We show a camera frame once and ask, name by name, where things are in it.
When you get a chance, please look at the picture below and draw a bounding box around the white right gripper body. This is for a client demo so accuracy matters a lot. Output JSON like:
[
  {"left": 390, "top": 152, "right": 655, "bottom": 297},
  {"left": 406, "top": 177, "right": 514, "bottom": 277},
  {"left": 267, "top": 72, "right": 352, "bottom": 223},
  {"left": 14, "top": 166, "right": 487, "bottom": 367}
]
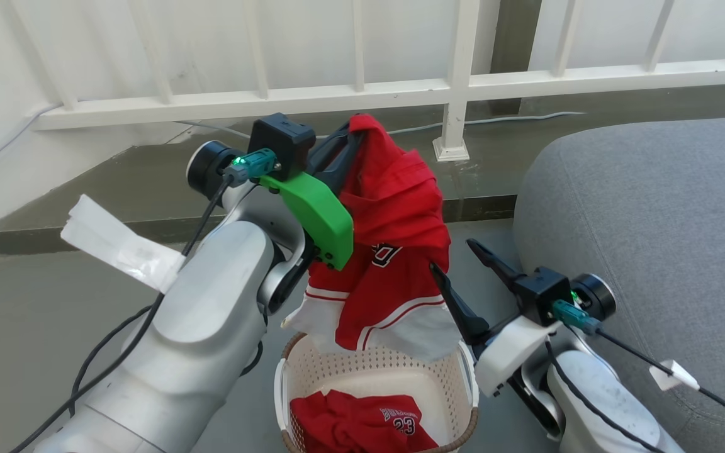
[{"left": 473, "top": 316, "right": 561, "bottom": 397}]

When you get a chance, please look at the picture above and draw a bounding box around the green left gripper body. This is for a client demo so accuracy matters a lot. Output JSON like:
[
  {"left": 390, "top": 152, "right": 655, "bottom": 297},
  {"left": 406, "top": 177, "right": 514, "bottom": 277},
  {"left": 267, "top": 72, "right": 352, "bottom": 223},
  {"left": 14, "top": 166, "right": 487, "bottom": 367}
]
[{"left": 261, "top": 170, "right": 354, "bottom": 271}]

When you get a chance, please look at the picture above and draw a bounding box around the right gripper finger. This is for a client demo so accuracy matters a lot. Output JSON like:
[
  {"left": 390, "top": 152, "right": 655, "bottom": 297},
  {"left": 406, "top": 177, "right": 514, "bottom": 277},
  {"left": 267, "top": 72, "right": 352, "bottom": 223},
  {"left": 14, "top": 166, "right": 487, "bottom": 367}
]
[
  {"left": 430, "top": 263, "right": 490, "bottom": 345},
  {"left": 466, "top": 239, "right": 527, "bottom": 293}
]

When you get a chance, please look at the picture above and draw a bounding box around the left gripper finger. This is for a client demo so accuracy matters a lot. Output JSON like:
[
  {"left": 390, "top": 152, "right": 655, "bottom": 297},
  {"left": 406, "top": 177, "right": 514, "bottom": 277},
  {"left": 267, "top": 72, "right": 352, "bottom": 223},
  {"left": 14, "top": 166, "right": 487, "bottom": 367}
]
[
  {"left": 328, "top": 135, "right": 363, "bottom": 196},
  {"left": 307, "top": 123, "right": 352, "bottom": 180}
]

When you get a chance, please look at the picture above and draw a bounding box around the red sports garment white trim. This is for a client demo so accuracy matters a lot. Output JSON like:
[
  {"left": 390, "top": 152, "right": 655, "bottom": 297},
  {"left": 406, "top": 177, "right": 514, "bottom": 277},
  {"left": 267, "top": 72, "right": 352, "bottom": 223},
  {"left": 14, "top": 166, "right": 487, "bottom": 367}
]
[{"left": 282, "top": 113, "right": 464, "bottom": 362}]

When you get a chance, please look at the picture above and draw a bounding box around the cream perforated laundry basket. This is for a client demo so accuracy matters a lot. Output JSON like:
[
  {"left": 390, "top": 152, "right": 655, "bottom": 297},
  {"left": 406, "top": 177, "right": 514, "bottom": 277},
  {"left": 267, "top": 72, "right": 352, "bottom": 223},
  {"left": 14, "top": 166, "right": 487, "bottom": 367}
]
[{"left": 273, "top": 332, "right": 480, "bottom": 453}]

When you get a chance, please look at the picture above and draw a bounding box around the white metal railing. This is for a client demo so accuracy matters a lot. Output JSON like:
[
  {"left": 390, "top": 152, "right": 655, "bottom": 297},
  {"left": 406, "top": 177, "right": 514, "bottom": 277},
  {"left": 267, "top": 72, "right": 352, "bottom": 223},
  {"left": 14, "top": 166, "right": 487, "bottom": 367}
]
[{"left": 29, "top": 0, "right": 725, "bottom": 163}]

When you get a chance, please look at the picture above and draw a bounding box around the small white tape label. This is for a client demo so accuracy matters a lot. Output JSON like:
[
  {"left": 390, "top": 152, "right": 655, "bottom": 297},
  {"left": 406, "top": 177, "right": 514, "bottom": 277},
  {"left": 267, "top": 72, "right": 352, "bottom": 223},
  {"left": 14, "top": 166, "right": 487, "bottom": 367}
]
[{"left": 649, "top": 360, "right": 700, "bottom": 392}]

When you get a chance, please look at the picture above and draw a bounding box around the grey fabric sofa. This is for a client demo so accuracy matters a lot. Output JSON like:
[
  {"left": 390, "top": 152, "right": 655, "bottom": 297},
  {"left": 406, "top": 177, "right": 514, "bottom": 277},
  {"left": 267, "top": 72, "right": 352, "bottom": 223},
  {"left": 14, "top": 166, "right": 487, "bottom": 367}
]
[{"left": 514, "top": 116, "right": 725, "bottom": 453}]

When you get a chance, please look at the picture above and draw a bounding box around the large white tape label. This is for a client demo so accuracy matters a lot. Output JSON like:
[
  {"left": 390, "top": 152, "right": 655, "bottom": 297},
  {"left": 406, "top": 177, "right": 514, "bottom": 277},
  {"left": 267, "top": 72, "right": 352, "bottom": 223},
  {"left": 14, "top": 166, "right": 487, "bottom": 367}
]
[{"left": 60, "top": 194, "right": 186, "bottom": 293}]

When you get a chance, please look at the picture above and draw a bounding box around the teal right camera connector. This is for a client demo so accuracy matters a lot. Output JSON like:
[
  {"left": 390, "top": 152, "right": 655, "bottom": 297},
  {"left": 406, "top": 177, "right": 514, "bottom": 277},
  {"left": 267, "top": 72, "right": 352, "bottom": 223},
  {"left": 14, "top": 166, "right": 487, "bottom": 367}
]
[{"left": 551, "top": 299, "right": 602, "bottom": 334}]

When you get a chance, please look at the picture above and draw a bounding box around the teal camera connector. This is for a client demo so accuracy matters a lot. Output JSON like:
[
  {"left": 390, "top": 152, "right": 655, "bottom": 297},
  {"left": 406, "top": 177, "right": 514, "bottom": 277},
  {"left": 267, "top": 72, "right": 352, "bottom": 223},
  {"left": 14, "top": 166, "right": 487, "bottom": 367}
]
[
  {"left": 224, "top": 149, "right": 278, "bottom": 186},
  {"left": 551, "top": 299, "right": 602, "bottom": 334}
]

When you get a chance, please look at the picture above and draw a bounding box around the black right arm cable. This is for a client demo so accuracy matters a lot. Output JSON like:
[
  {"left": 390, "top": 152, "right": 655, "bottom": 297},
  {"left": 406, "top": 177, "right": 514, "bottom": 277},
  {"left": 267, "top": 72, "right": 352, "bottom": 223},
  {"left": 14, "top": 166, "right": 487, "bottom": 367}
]
[{"left": 545, "top": 340, "right": 656, "bottom": 453}]

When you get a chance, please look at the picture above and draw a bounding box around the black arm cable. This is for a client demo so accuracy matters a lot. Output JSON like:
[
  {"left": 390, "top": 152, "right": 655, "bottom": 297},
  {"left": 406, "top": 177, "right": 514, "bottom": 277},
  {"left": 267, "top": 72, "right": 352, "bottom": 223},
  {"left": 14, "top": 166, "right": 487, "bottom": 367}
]
[
  {"left": 10, "top": 178, "right": 234, "bottom": 453},
  {"left": 70, "top": 305, "right": 155, "bottom": 416},
  {"left": 545, "top": 340, "right": 656, "bottom": 453}
]

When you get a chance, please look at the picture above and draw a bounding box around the teal left camera connector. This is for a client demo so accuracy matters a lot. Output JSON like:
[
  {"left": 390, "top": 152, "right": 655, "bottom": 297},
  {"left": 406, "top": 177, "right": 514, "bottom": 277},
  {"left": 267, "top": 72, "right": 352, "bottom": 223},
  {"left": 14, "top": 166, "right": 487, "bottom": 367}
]
[{"left": 224, "top": 149, "right": 278, "bottom": 186}]

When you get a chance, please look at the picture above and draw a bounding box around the black right camera cable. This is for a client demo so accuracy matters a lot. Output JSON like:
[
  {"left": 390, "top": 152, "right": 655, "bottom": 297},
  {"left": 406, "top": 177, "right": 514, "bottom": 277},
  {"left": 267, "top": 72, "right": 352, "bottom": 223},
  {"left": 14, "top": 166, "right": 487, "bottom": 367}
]
[{"left": 595, "top": 328, "right": 725, "bottom": 444}]

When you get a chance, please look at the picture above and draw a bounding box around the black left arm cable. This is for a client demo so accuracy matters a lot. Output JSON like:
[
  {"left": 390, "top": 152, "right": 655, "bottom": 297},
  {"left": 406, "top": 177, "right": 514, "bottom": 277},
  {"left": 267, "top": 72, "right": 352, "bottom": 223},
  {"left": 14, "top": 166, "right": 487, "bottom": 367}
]
[
  {"left": 70, "top": 305, "right": 155, "bottom": 416},
  {"left": 10, "top": 178, "right": 234, "bottom": 453}
]

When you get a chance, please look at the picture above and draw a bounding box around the thin pale floor cable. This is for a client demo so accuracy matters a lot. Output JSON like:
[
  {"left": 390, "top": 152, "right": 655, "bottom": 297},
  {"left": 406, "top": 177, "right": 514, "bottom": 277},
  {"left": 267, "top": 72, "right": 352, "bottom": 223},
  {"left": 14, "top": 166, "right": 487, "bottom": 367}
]
[{"left": 174, "top": 112, "right": 587, "bottom": 140}]

